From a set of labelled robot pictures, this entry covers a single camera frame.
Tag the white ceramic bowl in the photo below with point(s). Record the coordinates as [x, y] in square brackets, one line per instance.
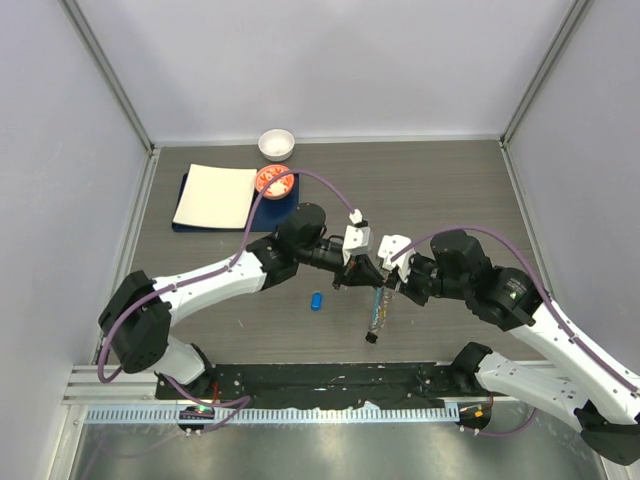
[276, 145]

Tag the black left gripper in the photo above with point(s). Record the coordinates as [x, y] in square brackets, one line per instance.
[360, 271]

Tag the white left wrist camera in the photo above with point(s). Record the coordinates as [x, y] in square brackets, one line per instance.
[358, 238]

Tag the white square plate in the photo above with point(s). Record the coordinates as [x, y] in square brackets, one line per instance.
[215, 197]

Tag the white slotted cable duct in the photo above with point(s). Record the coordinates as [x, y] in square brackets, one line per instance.
[191, 414]

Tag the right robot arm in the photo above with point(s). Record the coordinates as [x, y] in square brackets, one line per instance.
[596, 395]

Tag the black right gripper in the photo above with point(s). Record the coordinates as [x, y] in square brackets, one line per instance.
[396, 280]

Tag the black key fob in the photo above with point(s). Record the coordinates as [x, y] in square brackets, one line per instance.
[371, 338]

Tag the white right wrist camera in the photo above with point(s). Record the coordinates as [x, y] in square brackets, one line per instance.
[394, 254]

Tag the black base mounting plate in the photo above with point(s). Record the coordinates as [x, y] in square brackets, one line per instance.
[333, 386]

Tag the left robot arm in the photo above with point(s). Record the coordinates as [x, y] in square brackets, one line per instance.
[138, 318]

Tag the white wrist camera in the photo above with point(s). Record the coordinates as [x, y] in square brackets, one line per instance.
[358, 238]
[394, 254]

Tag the steel key organizer blue handle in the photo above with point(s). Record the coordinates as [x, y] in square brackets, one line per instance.
[381, 306]

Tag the blue key tag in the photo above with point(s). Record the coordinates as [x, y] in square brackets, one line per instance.
[316, 301]

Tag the red patterned bowl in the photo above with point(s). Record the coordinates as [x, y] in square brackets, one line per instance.
[277, 189]

